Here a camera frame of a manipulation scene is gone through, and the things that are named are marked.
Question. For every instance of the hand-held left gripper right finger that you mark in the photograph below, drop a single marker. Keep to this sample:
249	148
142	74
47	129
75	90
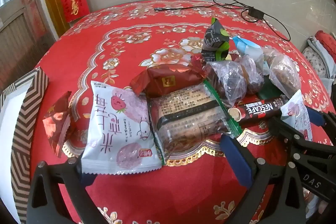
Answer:
236	161

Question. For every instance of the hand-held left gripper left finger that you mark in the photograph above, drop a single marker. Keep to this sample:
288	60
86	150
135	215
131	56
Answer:
88	180

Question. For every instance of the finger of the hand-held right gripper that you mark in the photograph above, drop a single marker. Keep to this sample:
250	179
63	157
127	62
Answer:
283	129
317	117

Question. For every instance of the small white strawberry packet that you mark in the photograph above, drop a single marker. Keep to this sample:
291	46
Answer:
298	111

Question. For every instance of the dark coffee stick packet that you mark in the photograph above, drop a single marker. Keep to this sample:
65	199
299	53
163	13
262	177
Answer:
257	109

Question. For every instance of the large white strawberry snack packet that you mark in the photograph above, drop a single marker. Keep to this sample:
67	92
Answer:
115	134

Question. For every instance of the small red foil packet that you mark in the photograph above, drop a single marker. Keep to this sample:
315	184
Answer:
56	124

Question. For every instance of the blue and white milk packet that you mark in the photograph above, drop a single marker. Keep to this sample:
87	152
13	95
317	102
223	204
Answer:
249	49

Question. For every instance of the striped cardboard box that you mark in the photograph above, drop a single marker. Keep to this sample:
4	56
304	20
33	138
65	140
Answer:
26	98

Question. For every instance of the dark red gold-square packet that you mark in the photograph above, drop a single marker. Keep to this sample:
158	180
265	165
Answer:
162	81

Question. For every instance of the black and green packet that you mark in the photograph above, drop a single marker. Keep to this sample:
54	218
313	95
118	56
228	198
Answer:
214	37

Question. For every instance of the grey cloth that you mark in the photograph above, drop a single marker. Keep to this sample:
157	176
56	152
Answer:
329	74

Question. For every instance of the floral cushion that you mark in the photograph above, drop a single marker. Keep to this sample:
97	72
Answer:
315	58

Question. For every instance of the clear brown cake packet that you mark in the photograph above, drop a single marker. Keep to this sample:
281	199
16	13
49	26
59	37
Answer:
183	116

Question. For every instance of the red cushion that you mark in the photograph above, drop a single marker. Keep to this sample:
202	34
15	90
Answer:
326	41

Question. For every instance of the red floral tablecloth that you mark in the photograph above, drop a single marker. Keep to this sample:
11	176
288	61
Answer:
118	24

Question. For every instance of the red paper couplet strip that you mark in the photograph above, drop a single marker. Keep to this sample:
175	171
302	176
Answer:
31	3

